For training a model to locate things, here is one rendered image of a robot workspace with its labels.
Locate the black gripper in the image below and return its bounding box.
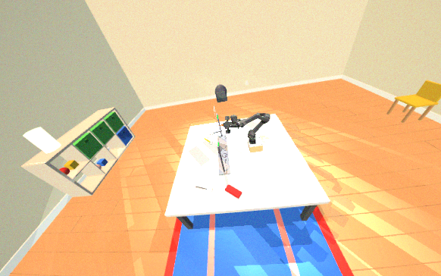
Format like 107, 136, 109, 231
225, 116, 233, 133

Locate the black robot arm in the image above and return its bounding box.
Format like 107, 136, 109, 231
224, 112, 271, 145

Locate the red rectangular block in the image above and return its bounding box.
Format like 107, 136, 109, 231
225, 184, 242, 198

